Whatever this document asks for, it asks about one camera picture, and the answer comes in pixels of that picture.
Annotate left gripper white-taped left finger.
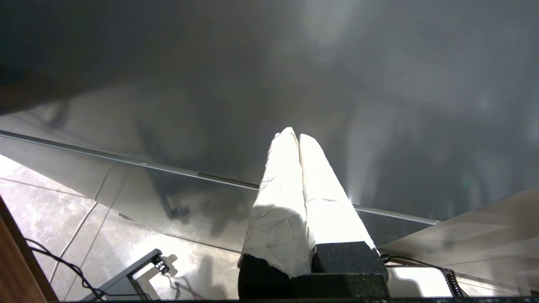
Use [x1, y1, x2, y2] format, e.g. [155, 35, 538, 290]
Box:
[238, 127, 312, 299]

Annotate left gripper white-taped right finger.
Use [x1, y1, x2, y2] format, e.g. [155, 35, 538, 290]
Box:
[298, 134, 389, 287]

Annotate stainless steel refrigerator door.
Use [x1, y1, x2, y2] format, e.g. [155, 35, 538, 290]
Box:
[0, 0, 539, 253]

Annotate grey metal stand with caster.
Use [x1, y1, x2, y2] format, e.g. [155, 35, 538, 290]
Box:
[82, 248, 171, 301]

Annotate brown wooden panel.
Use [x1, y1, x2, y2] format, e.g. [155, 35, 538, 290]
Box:
[0, 198, 59, 303]

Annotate black coiled cable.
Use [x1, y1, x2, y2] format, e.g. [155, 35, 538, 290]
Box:
[381, 254, 464, 298]

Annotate thin black cable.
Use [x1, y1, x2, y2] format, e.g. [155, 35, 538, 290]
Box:
[25, 238, 148, 300]

